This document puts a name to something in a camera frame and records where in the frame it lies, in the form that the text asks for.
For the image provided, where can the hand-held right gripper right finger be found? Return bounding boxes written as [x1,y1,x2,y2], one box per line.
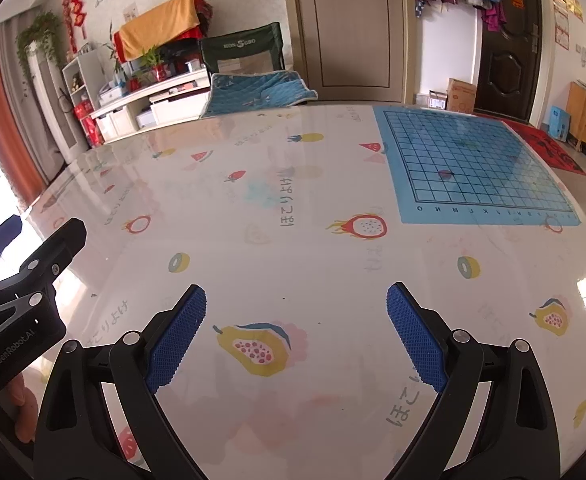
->
[386,282,560,480]

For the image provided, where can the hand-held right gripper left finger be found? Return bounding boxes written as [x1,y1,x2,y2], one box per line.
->
[34,284,208,480]

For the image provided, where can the person's left hand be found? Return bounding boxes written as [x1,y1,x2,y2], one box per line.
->
[0,372,40,445]

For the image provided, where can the red boxes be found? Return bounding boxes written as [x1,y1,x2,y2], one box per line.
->
[73,100,106,146]

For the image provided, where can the white standing air conditioner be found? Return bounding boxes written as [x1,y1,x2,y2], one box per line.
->
[27,52,91,166]

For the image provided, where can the white open shelf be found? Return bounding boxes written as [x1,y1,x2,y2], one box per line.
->
[63,50,108,148]

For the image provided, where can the white television stand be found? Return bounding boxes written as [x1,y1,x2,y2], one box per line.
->
[90,67,211,143]

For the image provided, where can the blue grid mat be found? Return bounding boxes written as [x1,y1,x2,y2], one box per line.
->
[373,105,581,224]

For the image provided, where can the potted plant in red pot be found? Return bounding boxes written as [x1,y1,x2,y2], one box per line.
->
[138,45,168,83]

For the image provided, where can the hanging green plant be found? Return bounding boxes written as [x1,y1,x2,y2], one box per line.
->
[15,10,68,83]

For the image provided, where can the red doormat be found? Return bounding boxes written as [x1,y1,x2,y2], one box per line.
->
[498,119,586,177]

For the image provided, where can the chair with blue quilted cushion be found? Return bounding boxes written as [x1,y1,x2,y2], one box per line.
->
[200,70,320,120]

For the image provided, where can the orange cloth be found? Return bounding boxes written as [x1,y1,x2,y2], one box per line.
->
[114,0,201,61]

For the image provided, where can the cardboard box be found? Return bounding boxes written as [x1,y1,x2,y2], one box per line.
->
[445,77,478,113]

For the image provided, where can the dark brown door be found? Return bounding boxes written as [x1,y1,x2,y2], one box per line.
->
[475,0,544,123]

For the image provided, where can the beige door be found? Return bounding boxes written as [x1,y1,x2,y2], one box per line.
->
[280,0,416,106]

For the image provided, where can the red hanging wall decoration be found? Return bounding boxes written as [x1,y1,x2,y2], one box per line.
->
[62,0,88,41]

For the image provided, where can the wall posters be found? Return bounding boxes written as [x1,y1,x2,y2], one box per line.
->
[548,0,586,51]

